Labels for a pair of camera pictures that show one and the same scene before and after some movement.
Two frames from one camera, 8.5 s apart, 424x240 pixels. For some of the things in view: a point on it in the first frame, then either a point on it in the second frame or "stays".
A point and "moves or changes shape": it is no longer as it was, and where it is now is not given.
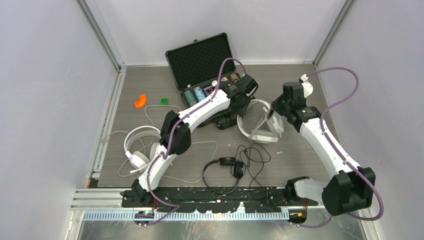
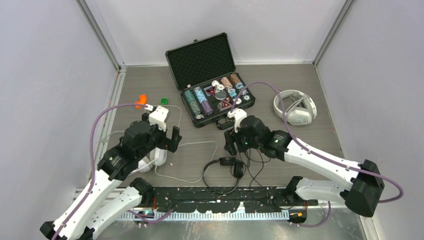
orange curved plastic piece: x=142 y=101 stays
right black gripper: x=275 y=106 to x=230 y=138
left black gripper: x=241 y=111 to x=171 y=143
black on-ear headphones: x=238 y=170 stays
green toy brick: x=164 y=101 stays
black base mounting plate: x=259 y=200 stays
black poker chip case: x=196 y=69 stays
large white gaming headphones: x=275 y=125 moves or changes shape
